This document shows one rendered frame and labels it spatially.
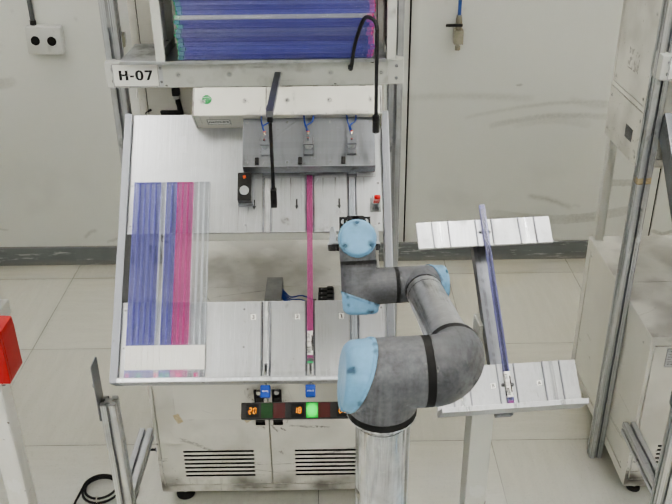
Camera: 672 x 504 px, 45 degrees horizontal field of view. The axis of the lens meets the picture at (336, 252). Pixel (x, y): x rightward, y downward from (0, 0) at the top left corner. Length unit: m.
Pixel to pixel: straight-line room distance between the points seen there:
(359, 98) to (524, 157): 1.90
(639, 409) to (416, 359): 1.44
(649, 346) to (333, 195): 1.02
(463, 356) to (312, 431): 1.27
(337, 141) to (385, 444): 0.98
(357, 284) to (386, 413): 0.41
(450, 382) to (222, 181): 1.07
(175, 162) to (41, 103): 1.84
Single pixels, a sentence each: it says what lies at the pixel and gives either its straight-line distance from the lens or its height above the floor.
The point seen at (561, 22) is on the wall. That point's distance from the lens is 3.80.
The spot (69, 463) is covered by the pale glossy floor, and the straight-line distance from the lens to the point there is 3.02.
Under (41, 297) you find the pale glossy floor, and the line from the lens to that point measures 4.02.
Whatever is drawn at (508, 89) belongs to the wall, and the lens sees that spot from 3.83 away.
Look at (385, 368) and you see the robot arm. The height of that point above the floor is 1.18.
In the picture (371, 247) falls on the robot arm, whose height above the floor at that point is 1.17.
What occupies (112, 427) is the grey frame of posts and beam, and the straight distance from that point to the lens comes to 2.20.
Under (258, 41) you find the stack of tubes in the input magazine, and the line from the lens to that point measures 2.15.
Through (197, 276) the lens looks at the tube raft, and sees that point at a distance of 2.09.
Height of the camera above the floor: 1.92
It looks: 28 degrees down
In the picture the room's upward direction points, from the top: 1 degrees counter-clockwise
